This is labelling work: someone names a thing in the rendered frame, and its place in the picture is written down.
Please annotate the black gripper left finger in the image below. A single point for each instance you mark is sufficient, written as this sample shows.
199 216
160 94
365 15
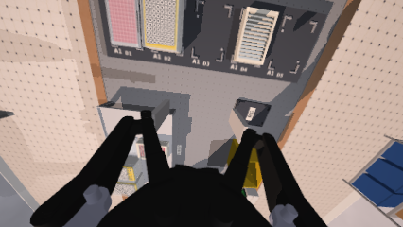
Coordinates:
86 199

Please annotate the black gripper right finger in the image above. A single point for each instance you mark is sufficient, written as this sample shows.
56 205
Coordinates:
287 204

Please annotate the yellow waste bin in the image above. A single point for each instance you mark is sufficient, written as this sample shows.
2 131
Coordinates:
253 176

